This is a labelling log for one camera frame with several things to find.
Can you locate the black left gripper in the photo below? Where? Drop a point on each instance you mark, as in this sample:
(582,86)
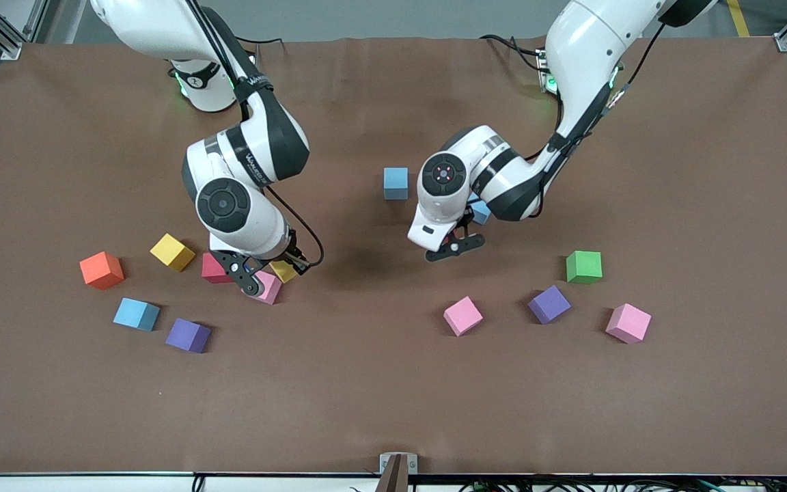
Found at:
(465,219)

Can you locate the yellow foam cube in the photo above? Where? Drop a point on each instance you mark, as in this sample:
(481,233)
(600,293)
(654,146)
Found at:
(284,271)
(172,251)

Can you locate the pink foam cube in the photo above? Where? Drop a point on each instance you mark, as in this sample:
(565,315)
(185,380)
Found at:
(272,292)
(462,315)
(628,322)

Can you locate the light blue foam cube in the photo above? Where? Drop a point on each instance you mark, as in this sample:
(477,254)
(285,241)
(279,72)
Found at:
(395,181)
(482,214)
(136,313)

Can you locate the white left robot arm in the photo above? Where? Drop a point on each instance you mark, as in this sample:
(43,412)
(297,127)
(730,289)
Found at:
(585,48)

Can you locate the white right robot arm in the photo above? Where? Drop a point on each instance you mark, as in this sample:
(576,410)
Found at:
(250,222)

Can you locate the crimson foam cube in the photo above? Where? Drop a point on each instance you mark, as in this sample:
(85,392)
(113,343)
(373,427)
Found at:
(210,271)

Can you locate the purple foam cube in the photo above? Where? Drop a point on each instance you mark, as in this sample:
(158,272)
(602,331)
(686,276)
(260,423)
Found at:
(548,304)
(187,335)

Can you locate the green foam cube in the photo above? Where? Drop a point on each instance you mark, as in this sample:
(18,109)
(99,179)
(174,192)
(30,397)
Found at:
(583,266)

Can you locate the brown table mat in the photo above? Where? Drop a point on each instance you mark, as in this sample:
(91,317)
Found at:
(366,383)

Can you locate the orange foam cube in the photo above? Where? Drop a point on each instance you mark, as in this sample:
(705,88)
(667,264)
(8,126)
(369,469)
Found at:
(101,270)

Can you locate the yellow floor tape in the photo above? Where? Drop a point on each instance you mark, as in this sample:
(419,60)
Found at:
(740,20)

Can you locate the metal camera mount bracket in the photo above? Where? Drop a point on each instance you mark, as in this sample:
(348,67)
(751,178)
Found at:
(397,465)

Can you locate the white table edge rail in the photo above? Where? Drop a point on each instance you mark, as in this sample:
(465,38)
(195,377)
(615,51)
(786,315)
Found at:
(59,484)

